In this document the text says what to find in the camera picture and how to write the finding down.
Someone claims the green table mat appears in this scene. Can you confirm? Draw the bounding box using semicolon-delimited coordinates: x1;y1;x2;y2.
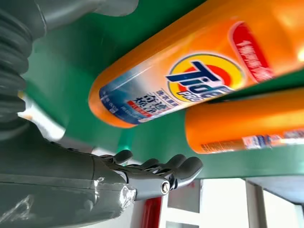
23;0;304;180

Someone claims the white bottle with yellow cap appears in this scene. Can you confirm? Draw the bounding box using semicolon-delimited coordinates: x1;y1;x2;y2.
17;92;66;142

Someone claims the grey board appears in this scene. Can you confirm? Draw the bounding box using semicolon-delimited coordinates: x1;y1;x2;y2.
167;179;203;215

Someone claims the white metal frame table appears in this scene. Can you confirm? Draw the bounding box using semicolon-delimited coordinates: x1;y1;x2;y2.
244;176;304;228

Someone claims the red upright panel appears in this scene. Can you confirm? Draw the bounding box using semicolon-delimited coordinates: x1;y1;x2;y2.
140;196;164;228

